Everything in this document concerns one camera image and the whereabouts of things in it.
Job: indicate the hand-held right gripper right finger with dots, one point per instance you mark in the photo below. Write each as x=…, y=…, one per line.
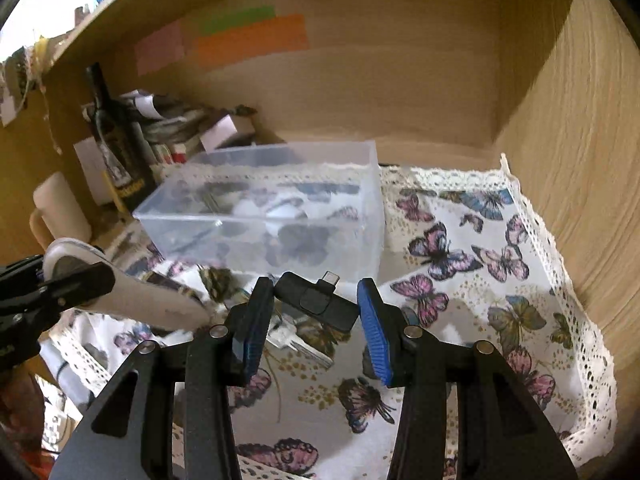
x=376, y=332

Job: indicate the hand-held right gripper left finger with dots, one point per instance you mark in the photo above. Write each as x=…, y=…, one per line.
x=251, y=347

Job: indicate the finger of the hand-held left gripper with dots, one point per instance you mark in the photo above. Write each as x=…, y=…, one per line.
x=22, y=270
x=75, y=282

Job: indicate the black angled plug adapter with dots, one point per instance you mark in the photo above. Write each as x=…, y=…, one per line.
x=315, y=300

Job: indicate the white plastic handheld device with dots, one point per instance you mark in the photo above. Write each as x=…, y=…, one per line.
x=150, y=300

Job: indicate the clear plastic storage box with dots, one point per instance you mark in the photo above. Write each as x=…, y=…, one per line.
x=260, y=210

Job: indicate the silver key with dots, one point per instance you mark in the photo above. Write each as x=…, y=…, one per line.
x=305, y=347

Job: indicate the white mug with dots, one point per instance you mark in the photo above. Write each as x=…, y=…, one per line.
x=62, y=207

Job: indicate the butterfly printed lace cloth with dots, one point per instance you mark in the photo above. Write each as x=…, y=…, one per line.
x=470, y=280

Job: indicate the dark glass bottle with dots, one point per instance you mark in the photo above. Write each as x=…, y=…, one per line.
x=117, y=145

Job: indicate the pile of papers and booklets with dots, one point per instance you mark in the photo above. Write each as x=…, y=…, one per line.
x=167, y=125

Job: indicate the small white cardboard box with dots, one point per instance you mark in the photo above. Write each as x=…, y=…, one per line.
x=227, y=132

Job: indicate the pink sticky note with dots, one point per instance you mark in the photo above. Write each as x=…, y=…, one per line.
x=159, y=49

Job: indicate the wooden shelf compartment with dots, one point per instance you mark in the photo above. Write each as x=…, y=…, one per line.
x=400, y=75

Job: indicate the orange sticky note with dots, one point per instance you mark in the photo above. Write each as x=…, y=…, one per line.
x=250, y=40

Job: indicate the green sticky note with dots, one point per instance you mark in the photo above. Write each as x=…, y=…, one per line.
x=237, y=17

